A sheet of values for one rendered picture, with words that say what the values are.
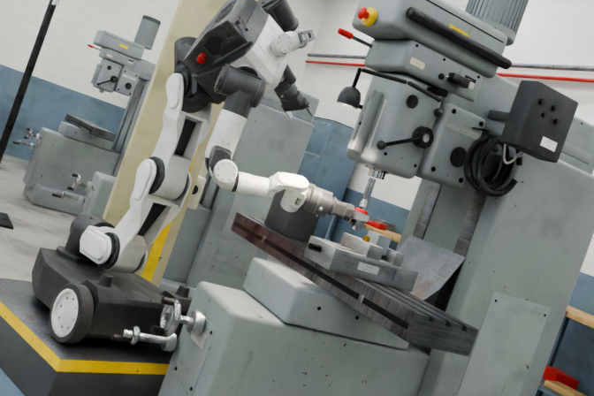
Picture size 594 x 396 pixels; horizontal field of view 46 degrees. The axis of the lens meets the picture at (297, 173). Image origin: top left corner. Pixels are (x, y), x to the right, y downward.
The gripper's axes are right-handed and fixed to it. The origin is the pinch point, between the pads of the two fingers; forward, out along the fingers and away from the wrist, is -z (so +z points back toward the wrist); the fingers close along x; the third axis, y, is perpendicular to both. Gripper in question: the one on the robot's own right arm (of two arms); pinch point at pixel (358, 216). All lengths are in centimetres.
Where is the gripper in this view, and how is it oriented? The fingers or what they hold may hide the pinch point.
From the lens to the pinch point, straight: 241.8
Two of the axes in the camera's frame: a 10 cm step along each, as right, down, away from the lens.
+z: -9.4, -3.4, -0.8
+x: -0.7, -0.3, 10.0
